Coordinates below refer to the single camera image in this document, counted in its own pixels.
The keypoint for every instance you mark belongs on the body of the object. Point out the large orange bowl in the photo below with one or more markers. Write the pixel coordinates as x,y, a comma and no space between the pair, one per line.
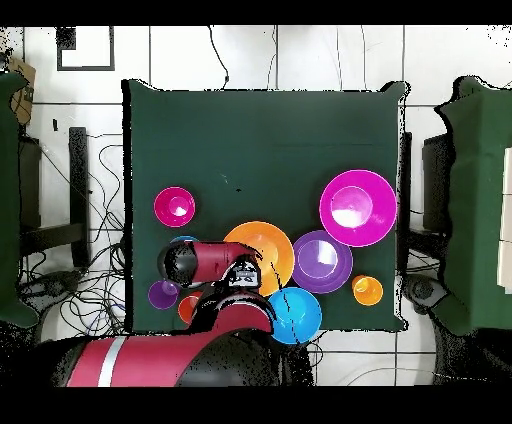
276,244

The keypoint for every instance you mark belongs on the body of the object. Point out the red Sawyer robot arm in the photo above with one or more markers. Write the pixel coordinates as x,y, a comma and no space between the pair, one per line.
160,360

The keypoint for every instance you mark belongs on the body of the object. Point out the dark green tablecloth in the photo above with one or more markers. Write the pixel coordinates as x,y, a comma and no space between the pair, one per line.
260,140

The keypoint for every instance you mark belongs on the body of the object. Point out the small red bowl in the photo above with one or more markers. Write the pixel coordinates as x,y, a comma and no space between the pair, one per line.
168,212

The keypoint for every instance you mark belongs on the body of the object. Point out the purple bowl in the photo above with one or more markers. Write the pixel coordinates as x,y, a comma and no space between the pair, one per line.
340,276

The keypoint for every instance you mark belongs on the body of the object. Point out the large blue bowl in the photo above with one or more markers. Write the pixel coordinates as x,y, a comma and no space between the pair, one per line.
300,320

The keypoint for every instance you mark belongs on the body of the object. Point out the orange-red cup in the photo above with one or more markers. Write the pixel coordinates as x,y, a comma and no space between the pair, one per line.
186,308

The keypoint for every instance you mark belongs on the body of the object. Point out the large pink bowl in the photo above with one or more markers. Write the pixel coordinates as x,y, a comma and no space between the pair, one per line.
376,224

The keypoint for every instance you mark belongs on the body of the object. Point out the purple cup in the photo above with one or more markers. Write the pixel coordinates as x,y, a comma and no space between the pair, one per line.
160,298

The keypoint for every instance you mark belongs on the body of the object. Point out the yellow-orange cup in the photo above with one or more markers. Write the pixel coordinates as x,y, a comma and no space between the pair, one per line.
368,292

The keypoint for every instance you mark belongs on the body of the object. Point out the green-covered side table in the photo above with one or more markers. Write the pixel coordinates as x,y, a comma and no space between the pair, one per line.
10,200
476,200

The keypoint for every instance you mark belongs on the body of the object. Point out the cardboard box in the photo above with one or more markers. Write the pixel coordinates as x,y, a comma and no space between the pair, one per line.
23,100

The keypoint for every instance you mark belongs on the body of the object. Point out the black square floor frame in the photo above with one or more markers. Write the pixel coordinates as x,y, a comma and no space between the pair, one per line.
59,56

